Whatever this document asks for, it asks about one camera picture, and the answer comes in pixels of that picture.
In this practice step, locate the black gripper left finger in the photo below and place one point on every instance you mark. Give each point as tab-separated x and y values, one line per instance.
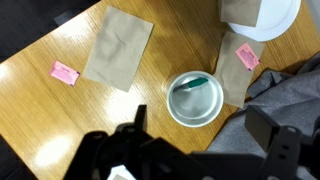
140	118

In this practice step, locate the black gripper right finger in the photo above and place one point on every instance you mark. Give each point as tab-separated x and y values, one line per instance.
261	128

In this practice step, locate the green capped pen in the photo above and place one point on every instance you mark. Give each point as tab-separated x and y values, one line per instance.
195	83

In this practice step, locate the clear plastic cup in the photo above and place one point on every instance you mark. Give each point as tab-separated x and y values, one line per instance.
196	110

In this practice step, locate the grey hooded sweatshirt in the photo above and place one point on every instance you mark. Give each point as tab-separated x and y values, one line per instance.
283	100

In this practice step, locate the large white paper plate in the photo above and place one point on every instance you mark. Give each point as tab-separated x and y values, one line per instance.
116	170

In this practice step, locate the small white paper plate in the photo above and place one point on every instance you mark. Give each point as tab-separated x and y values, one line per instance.
276	20

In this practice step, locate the folded brown paper napkin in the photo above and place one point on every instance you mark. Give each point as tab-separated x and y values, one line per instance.
240	11

